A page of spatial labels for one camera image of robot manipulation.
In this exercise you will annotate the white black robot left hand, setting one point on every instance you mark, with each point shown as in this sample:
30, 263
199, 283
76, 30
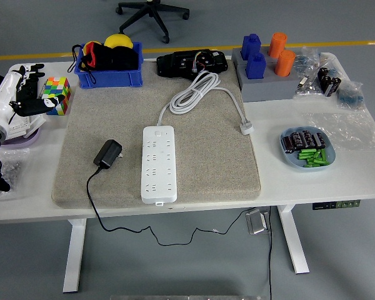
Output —
4, 93

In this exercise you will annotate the white power strip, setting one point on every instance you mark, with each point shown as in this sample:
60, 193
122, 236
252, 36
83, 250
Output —
159, 181

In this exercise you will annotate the colourful puzzle cube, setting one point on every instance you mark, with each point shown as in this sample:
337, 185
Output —
61, 89

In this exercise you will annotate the clear bag of metal screws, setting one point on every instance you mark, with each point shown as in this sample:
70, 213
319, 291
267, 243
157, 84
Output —
14, 168

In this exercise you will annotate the blue plastic bin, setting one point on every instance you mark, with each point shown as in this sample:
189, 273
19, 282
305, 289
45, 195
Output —
112, 79

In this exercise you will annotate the yellow ball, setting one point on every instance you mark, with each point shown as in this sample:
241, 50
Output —
117, 40

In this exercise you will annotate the black office chair base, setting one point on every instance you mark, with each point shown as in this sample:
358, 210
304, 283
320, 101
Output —
150, 14

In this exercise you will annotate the white table leg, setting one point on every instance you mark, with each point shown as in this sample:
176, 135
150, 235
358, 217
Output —
75, 256
292, 240

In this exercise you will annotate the grey-brown fabric mat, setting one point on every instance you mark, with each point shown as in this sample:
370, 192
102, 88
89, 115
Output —
206, 156

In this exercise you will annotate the blue plastic block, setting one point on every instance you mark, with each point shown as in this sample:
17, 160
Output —
255, 67
250, 47

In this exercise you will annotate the grey block holder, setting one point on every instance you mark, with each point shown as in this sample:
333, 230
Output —
268, 89

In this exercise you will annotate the orange plastic cylinder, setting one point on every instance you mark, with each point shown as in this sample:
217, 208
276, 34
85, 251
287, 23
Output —
284, 64
277, 45

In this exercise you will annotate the silver foot pedal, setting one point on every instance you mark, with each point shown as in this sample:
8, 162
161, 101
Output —
257, 222

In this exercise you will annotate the black capacitor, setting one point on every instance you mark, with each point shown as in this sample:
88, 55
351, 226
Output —
288, 144
308, 139
318, 140
297, 139

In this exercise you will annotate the light blue plate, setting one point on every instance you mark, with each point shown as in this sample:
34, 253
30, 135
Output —
287, 159

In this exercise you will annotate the clear bag of silver parts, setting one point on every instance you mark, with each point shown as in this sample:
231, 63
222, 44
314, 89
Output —
306, 89

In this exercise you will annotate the clear bag of blue resistors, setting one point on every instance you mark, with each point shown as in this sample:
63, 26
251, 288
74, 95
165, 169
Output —
306, 59

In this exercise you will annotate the green battery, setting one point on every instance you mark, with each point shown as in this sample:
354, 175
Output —
306, 157
323, 154
315, 161
315, 165
306, 153

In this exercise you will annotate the clear bag of black capacitors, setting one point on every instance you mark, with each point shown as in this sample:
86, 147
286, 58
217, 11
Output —
328, 81

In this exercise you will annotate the empty clear plastic bag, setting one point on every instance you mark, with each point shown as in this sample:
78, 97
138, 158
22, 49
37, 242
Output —
347, 131

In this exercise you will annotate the clear bag of blue parts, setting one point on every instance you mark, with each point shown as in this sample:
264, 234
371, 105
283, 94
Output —
350, 95

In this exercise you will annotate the black table control panel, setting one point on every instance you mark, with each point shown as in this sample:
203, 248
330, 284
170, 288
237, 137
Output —
336, 204

